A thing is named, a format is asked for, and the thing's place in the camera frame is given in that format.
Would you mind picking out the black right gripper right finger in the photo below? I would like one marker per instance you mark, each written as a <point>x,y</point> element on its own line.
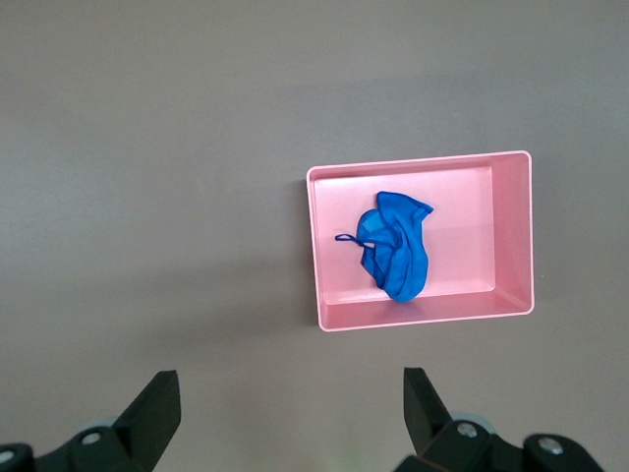
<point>432,432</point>

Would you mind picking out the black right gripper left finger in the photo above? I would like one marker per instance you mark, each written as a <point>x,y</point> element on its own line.
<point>142,423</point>

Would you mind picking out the blue cloth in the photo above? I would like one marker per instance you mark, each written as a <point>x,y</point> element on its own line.
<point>403,246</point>

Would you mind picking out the pink plastic box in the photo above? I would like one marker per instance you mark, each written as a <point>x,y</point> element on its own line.
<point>467,246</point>

